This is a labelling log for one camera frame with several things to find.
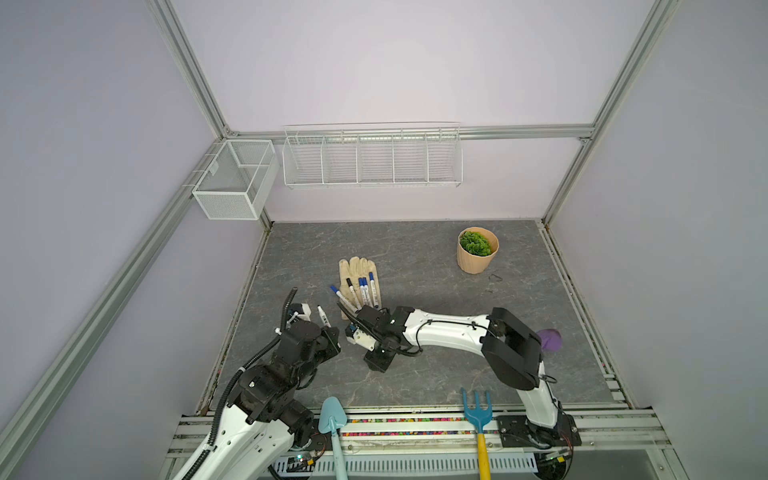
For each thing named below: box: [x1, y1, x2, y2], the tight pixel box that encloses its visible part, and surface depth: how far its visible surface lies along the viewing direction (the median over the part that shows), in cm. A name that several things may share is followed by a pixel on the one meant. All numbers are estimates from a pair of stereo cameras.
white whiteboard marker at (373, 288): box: [369, 272, 379, 308], surface depth 101 cm
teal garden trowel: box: [318, 396, 349, 480], surface depth 75 cm
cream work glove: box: [338, 256, 382, 320], surface depth 104 cm
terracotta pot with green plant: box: [457, 227, 500, 275], surface depth 101 cm
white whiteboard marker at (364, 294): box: [358, 277, 372, 308], surface depth 101 cm
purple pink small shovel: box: [537, 328, 563, 353], surface depth 90 cm
